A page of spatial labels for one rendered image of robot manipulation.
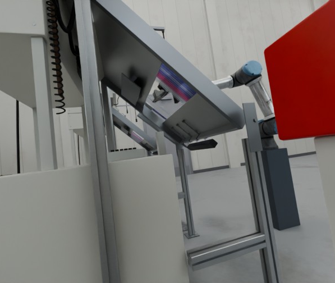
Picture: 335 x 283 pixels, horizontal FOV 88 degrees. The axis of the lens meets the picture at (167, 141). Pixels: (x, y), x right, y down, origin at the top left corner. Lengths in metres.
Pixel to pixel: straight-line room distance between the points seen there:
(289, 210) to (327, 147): 1.25
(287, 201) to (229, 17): 5.85
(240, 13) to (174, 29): 2.25
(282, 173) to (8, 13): 1.57
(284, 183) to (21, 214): 1.43
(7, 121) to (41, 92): 4.54
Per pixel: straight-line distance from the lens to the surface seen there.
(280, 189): 1.49
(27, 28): 0.69
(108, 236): 0.54
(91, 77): 0.55
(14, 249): 0.62
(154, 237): 0.59
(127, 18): 0.70
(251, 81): 1.35
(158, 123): 1.26
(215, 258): 0.64
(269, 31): 7.25
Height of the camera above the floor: 0.62
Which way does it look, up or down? 4 degrees up
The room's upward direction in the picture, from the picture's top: 7 degrees counter-clockwise
